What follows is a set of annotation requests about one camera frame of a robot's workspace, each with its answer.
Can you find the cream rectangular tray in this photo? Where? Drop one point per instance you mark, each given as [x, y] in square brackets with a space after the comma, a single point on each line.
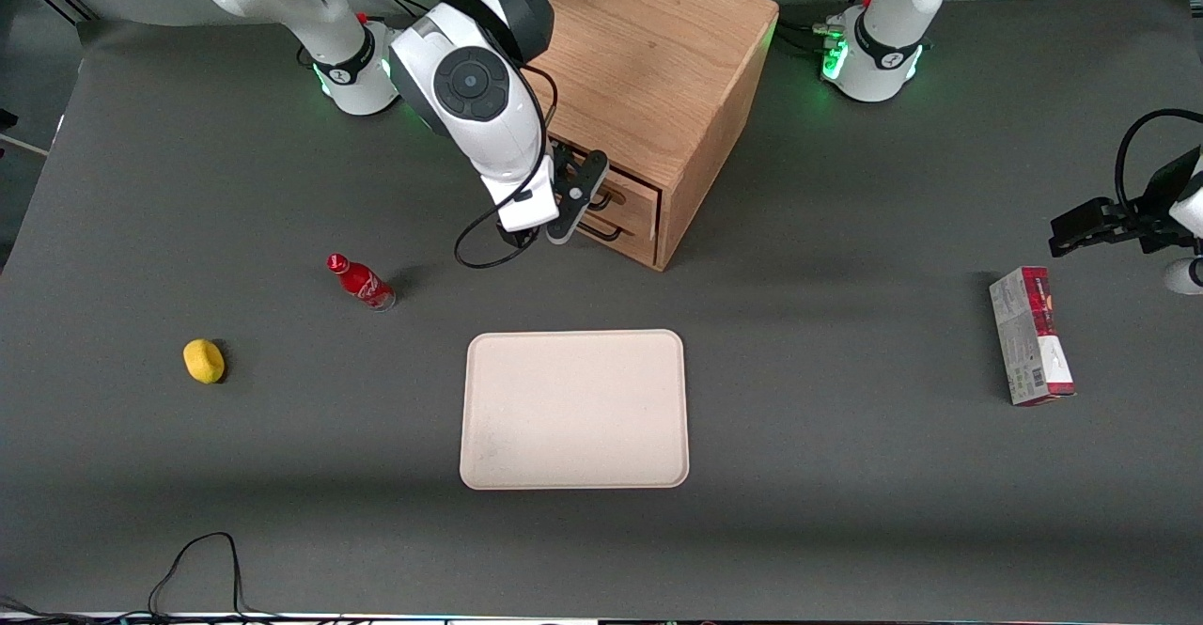
[573, 409]

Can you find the yellow lemon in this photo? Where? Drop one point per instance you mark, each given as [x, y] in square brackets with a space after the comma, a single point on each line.
[204, 362]

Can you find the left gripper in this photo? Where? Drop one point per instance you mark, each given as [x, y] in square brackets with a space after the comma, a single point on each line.
[1152, 212]

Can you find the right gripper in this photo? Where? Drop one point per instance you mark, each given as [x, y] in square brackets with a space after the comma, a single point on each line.
[514, 237]

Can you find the red cola bottle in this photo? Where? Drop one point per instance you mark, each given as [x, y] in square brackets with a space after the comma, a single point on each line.
[362, 282]

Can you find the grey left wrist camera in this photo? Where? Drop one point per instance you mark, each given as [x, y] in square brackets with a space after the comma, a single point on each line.
[1184, 275]

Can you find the grey and red carton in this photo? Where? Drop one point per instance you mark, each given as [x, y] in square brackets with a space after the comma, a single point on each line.
[1029, 343]

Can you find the wooden drawer cabinet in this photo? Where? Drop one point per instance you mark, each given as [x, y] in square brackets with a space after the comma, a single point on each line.
[648, 61]

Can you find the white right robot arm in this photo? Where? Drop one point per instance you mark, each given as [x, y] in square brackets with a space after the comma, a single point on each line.
[470, 89]

